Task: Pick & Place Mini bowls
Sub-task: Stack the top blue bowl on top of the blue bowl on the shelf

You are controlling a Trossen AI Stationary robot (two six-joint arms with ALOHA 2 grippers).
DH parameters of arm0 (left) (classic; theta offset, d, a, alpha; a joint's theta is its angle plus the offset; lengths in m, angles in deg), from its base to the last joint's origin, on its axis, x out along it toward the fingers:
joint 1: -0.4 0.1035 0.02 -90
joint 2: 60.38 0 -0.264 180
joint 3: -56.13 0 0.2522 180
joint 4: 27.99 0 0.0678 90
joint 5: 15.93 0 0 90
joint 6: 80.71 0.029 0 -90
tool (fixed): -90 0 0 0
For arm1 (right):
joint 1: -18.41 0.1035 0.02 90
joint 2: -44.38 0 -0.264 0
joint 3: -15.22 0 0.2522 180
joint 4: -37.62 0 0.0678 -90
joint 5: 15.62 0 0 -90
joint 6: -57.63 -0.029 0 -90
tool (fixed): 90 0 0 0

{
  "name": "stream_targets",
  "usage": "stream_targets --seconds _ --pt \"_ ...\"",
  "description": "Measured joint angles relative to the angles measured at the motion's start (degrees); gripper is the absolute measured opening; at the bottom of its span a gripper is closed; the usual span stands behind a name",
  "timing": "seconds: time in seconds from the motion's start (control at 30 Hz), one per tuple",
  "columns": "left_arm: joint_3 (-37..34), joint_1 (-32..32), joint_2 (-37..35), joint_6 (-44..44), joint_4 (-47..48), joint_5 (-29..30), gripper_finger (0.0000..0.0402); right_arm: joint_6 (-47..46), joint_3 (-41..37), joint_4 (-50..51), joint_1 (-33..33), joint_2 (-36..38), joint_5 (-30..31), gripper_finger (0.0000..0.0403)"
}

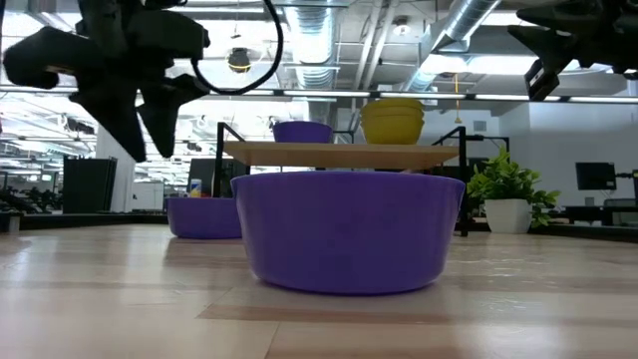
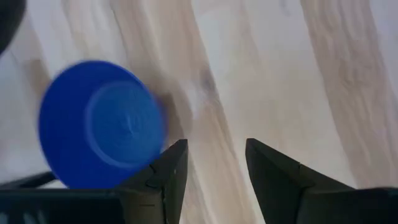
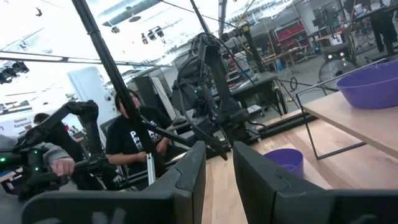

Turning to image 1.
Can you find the black desk monitor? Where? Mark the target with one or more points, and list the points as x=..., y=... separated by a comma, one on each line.
x=595, y=175

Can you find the light wooden shelf board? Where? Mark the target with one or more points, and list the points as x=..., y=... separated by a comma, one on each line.
x=339, y=154

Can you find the black left arm base rail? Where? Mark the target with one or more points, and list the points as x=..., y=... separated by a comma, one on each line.
x=99, y=219

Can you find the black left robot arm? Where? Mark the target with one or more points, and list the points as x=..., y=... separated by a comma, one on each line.
x=114, y=7

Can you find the long ceiling light strip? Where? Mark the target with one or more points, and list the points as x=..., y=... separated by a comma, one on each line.
x=498, y=97
x=598, y=99
x=324, y=93
x=270, y=92

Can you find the silver ribbed ceiling duct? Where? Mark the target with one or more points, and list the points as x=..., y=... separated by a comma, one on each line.
x=314, y=40

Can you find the round black ceiling device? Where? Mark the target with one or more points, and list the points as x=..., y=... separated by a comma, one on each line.
x=239, y=60

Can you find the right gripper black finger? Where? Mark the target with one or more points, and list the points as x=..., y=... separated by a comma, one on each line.
x=542, y=80

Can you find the wooden shelf rack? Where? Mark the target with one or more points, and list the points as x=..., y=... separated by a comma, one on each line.
x=218, y=164

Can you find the green leafy plant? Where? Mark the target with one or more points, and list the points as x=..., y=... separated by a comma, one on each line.
x=503, y=174

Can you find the tall black office cabinet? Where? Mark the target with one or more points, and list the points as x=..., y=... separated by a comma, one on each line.
x=90, y=184

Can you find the white round building column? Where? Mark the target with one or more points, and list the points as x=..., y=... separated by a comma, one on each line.
x=115, y=184

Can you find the silver slanted ceiling duct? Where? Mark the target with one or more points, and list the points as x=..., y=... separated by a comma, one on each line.
x=463, y=20

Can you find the white plant pot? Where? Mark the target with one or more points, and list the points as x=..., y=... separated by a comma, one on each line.
x=508, y=217

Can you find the small wall vent grille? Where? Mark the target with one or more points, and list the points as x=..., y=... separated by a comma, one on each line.
x=479, y=125

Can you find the white yellow wipes canister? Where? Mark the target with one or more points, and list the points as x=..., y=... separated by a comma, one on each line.
x=196, y=188

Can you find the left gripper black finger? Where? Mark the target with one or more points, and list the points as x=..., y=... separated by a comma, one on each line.
x=167, y=114
x=119, y=119

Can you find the violet-blue plastic mini bowl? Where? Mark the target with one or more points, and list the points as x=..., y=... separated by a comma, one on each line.
x=349, y=234
x=204, y=219
x=301, y=132

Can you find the dark office desk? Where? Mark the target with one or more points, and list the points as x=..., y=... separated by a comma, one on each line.
x=583, y=214

